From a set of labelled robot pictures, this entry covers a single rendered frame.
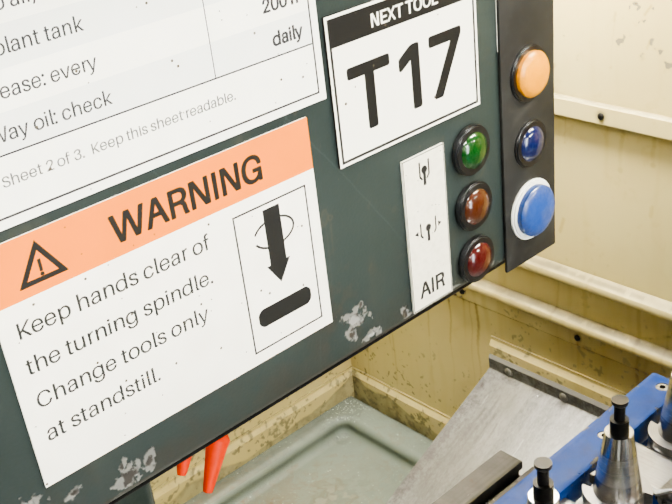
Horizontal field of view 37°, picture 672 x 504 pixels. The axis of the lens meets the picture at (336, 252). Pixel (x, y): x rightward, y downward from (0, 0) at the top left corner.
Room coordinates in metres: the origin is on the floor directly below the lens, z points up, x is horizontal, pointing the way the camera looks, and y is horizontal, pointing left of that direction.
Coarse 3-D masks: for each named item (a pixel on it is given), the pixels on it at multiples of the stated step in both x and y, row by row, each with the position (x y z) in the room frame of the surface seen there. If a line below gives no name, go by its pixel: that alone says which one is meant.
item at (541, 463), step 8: (536, 464) 0.64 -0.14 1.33; (544, 464) 0.64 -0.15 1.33; (544, 472) 0.64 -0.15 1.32; (536, 480) 0.64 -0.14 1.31; (544, 480) 0.64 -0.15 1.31; (552, 480) 0.64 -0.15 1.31; (536, 488) 0.64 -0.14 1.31; (544, 488) 0.63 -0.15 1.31; (552, 488) 0.64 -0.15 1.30; (536, 496) 0.64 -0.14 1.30; (544, 496) 0.63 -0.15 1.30; (552, 496) 0.64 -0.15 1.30
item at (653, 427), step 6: (648, 426) 0.79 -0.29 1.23; (654, 426) 0.79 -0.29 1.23; (648, 432) 0.79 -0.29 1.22; (654, 432) 0.78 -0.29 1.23; (648, 438) 0.78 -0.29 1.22; (654, 438) 0.78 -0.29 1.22; (660, 438) 0.77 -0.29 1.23; (648, 444) 0.79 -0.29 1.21; (654, 444) 0.77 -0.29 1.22; (660, 444) 0.77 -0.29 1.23; (666, 444) 0.76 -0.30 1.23; (660, 450) 0.76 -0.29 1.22; (666, 450) 0.76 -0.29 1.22; (666, 456) 0.76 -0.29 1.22
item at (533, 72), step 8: (528, 56) 0.51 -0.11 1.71; (536, 56) 0.51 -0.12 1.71; (544, 56) 0.51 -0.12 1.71; (520, 64) 0.50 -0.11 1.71; (528, 64) 0.50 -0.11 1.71; (536, 64) 0.51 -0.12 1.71; (544, 64) 0.51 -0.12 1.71; (520, 72) 0.50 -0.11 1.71; (528, 72) 0.50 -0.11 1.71; (536, 72) 0.51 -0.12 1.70; (544, 72) 0.51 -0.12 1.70; (520, 80) 0.50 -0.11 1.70; (528, 80) 0.50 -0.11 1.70; (536, 80) 0.51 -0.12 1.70; (544, 80) 0.51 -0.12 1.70; (520, 88) 0.50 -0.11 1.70; (528, 88) 0.50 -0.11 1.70; (536, 88) 0.51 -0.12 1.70; (528, 96) 0.51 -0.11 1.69
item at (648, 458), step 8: (640, 448) 0.77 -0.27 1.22; (648, 448) 0.77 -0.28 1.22; (640, 456) 0.76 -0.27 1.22; (648, 456) 0.76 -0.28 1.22; (656, 456) 0.76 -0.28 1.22; (664, 456) 0.76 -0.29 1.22; (640, 464) 0.75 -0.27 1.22; (648, 464) 0.75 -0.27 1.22; (656, 464) 0.75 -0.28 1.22; (664, 464) 0.75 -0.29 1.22; (640, 472) 0.74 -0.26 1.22; (648, 472) 0.74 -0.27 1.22; (656, 472) 0.74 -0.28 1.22; (664, 472) 0.74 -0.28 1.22; (648, 480) 0.73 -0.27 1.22; (656, 480) 0.73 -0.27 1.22; (664, 480) 0.73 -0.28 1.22; (656, 488) 0.72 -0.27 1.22; (664, 488) 0.72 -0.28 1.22
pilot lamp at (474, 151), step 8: (472, 136) 0.48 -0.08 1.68; (480, 136) 0.48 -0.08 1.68; (464, 144) 0.48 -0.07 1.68; (472, 144) 0.48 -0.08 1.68; (480, 144) 0.48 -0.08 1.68; (464, 152) 0.47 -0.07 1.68; (472, 152) 0.48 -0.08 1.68; (480, 152) 0.48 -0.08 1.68; (464, 160) 0.47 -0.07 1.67; (472, 160) 0.48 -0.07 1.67; (480, 160) 0.48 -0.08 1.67; (472, 168) 0.48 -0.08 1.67
